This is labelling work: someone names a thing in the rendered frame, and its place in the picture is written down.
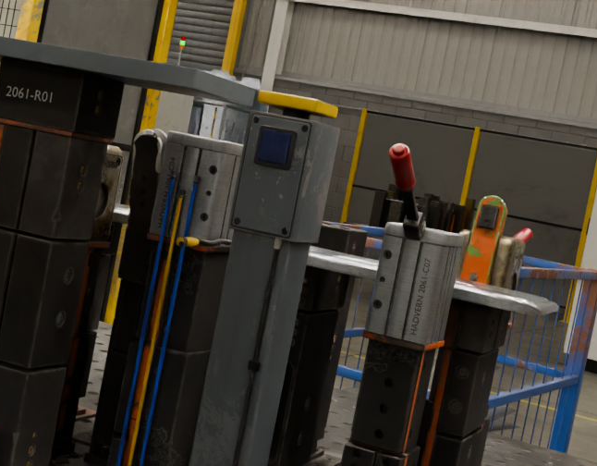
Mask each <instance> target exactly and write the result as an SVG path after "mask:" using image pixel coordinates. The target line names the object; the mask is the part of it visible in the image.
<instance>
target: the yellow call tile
mask: <svg viewBox="0 0 597 466"><path fill-rule="evenodd" d="M257 100H258V102H259V103H261V104H266V105H270V106H272V107H275V108H278V109H281V110H283V115H282V116H287V117H296V118H302V119H308V120H310V116H311V115H313V116H317V117H328V118H333V119H335V118H336V117H337V112H338V107H336V106H334V105H331V104H328V103H325V102H323V101H320V100H317V99H312V98H307V97H302V96H296V95H291V94H285V93H280V92H269V91H264V90H260V91H259V94H258V99H257Z"/></svg>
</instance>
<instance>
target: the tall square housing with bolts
mask: <svg viewBox="0 0 597 466"><path fill-rule="evenodd" d="M169 142H171V143H169ZM174 143H175V144H174ZM179 144H180V145H179ZM184 145H185V146H184ZM193 147H194V148H193ZM198 148H199V149H198ZM207 150H208V151H207ZM242 150H243V145H242V144H238V143H234V142H230V141H222V140H217V139H212V138H207V137H202V136H198V135H192V134H188V133H182V132H177V131H172V130H171V131H169V132H168V133H167V139H166V144H165V149H164V158H163V163H162V168H161V173H160V178H159V183H158V188H157V192H156V198H155V203H154V207H153V213H152V222H151V227H150V232H148V234H147V239H152V240H153V245H152V255H151V260H150V265H149V270H148V275H147V279H146V285H145V290H144V294H143V300H142V305H141V309H140V319H139V323H138V329H137V334H136V337H139V338H140V341H135V342H130V343H129V349H128V357H127V363H126V368H125V372H124V377H123V383H122V387H121V392H120V398H119V402H118V407H117V413H116V421H115V427H114V431H115V432H113V434H112V439H111V444H110V449H109V454H108V459H107V464H106V466H189V459H190V454H191V450H192V444H193V439H194V435H195V430H196V424H197V420H198V415H199V410H200V405H201V396H202V391H203V387H204V382H205V376H206V372H207V367H208V362H209V358H210V352H211V347H212V343H213V333H214V329H215V324H216V319H217V314H218V309H219V304H220V299H221V295H222V290H223V285H224V280H225V271H226V267H227V261H228V256H229V252H230V247H231V245H225V244H218V245H217V246H213V247H208V246H204V245H201V244H198V245H196V246H192V247H179V246H177V244H176V240H177V238H178V237H193V238H200V239H204V240H208V241H215V240H217V239H228V240H230V241H232V237H233V232H234V229H232V228H228V222H229V217H230V213H231V207H232V202H233V198H234V193H235V188H236V183H237V178H238V170H239V164H240V159H241V157H240V156H241V155H242ZM231 154H232V155H231ZM144 339H147V340H144Z"/></svg>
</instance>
